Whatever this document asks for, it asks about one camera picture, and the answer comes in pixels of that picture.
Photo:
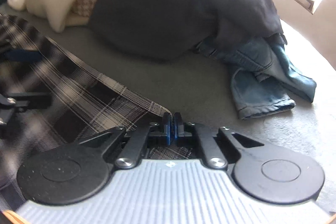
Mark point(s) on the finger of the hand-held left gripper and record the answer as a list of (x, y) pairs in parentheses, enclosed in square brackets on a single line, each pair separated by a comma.
[(23, 56), (29, 100)]

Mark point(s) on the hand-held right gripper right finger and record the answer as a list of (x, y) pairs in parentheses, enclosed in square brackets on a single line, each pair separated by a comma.
[(177, 132)]

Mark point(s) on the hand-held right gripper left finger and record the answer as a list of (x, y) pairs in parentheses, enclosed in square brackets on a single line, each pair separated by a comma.
[(168, 132)]

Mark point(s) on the black white plaid shirt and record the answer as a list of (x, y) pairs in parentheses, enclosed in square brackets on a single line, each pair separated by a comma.
[(78, 98)]

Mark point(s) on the light blue jeans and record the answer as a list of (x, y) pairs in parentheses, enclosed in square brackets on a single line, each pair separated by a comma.
[(257, 92)]

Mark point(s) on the dark grey garment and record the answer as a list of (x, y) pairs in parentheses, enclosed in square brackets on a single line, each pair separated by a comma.
[(162, 8)]

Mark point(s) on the teal garment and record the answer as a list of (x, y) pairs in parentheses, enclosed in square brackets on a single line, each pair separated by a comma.
[(296, 77)]

